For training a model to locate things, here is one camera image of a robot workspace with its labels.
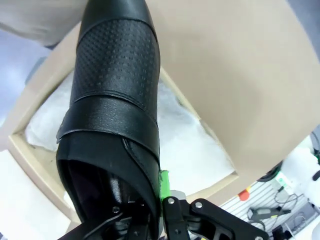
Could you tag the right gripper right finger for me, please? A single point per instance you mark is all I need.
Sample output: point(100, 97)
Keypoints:
point(190, 220)

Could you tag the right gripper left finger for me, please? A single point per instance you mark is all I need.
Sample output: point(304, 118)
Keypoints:
point(125, 220)

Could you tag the white tissue paper sheet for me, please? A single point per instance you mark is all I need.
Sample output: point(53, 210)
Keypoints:
point(190, 150)

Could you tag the brown cardboard shoe box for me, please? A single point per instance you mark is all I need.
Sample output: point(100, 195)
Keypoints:
point(32, 155)

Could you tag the yellow red emergency stop button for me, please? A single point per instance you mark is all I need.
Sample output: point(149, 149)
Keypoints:
point(243, 195)

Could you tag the grey power adapter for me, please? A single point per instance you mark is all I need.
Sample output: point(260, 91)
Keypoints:
point(260, 212)

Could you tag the white base with green light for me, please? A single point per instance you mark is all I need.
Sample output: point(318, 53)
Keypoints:
point(300, 160)

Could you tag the aluminium slatted base plate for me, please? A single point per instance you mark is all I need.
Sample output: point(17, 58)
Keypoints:
point(237, 210)

